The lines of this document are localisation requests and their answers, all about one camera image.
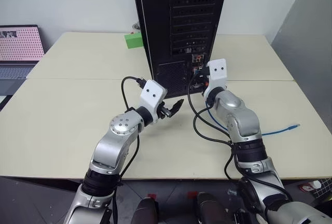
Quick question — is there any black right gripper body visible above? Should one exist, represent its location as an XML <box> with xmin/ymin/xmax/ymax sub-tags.
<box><xmin>198</xmin><ymin>64</ymin><xmax>212</xmax><ymax>88</ymax></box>

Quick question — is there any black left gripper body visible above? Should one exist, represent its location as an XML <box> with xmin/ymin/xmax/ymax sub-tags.
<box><xmin>156</xmin><ymin>101</ymin><xmax>173</xmax><ymax>120</ymax></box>

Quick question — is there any blue ethernet cable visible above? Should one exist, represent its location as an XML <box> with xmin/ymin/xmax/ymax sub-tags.
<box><xmin>205</xmin><ymin>70</ymin><xmax>302</xmax><ymax>137</ymax></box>

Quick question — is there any black computer tower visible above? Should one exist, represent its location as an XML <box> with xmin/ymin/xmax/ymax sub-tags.
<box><xmin>130</xmin><ymin>0</ymin><xmax>229</xmax><ymax>99</ymax></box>

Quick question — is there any green box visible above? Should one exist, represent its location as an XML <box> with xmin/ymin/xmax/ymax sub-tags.
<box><xmin>124</xmin><ymin>33</ymin><xmax>143</xmax><ymax>50</ymax></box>

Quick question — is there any dark rounded shape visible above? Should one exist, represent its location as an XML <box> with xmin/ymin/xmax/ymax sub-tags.
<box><xmin>129</xmin><ymin>197</ymin><xmax>159</xmax><ymax>224</ymax></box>
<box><xmin>195</xmin><ymin>192</ymin><xmax>227</xmax><ymax>224</ymax></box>

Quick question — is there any white bottle with red label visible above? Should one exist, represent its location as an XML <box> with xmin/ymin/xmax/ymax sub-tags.
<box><xmin>297</xmin><ymin>179</ymin><xmax>322</xmax><ymax>191</ymax></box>

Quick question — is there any laptop with pink screen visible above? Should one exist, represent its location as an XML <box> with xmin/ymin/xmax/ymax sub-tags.
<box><xmin>0</xmin><ymin>24</ymin><xmax>47</xmax><ymax>110</ymax></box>

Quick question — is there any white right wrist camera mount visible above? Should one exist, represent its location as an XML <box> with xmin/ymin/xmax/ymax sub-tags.
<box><xmin>202</xmin><ymin>58</ymin><xmax>229</xmax><ymax>103</ymax></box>

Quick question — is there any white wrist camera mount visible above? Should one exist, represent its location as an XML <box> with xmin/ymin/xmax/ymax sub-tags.
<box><xmin>140</xmin><ymin>79</ymin><xmax>168</xmax><ymax>125</ymax></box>
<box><xmin>202</xmin><ymin>58</ymin><xmax>229</xmax><ymax>103</ymax></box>

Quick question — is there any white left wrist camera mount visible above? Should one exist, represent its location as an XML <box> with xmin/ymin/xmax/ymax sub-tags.
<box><xmin>140</xmin><ymin>79</ymin><xmax>168</xmax><ymax>125</ymax></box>

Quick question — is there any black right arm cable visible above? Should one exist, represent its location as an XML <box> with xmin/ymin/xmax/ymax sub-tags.
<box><xmin>187</xmin><ymin>72</ymin><xmax>295</xmax><ymax>209</ymax></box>

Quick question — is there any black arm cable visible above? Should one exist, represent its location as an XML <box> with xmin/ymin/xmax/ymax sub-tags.
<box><xmin>187</xmin><ymin>72</ymin><xmax>295</xmax><ymax>209</ymax></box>
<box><xmin>105</xmin><ymin>76</ymin><xmax>146</xmax><ymax>224</ymax></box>

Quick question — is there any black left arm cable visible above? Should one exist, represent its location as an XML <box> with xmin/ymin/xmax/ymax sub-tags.
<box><xmin>105</xmin><ymin>76</ymin><xmax>146</xmax><ymax>224</ymax></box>

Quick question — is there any black wire grid basket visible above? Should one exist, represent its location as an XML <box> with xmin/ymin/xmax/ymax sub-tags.
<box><xmin>314</xmin><ymin>178</ymin><xmax>332</xmax><ymax>207</ymax></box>

